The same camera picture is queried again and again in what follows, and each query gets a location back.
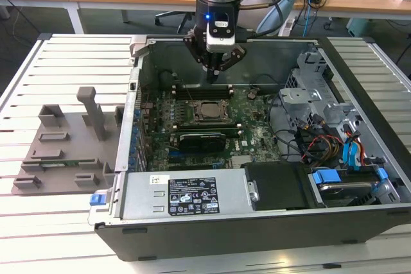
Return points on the black RAM slot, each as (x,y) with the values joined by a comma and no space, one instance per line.
(232,124)
(205,93)
(232,130)
(232,127)
(205,86)
(205,97)
(205,90)
(232,134)

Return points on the black open PC case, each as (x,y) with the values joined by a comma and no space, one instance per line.
(192,242)

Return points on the grey power supply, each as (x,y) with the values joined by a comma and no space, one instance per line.
(144,190)

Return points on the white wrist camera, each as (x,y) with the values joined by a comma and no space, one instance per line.
(221,41)

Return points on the hard disk in blue carrier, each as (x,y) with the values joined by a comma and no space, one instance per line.
(346,190)

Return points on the silver finned heat sink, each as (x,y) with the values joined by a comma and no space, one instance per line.
(241,161)

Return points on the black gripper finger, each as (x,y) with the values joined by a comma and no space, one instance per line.
(197,49)
(236,54)

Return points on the thin metal locking lever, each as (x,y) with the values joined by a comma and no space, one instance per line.
(191,97)

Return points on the silver coin battery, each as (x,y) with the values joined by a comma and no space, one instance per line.
(252,95)

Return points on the teal cabinet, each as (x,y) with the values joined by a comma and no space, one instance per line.
(361,27)

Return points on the silver CPU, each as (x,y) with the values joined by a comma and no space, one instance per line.
(211,110)

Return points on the green motherboard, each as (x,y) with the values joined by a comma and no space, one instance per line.
(257,133)

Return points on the black graphics card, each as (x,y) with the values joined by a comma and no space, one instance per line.
(202,145)

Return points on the grey parts rack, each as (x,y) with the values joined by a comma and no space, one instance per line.
(74,152)

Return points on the black plastic shroud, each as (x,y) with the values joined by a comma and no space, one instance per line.
(276,187)

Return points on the green RAM stick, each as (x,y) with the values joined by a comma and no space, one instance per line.
(57,165)

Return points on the blue plastic case latch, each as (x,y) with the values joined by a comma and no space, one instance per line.
(98,199)

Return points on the black office chair base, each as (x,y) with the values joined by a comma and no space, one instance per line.
(170,14)

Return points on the blue expansion slot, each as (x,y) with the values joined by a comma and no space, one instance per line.
(173,152)

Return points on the silver metal disk bay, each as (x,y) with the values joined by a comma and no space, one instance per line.
(298,97)

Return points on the white power strip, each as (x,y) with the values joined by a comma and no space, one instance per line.
(287,25)

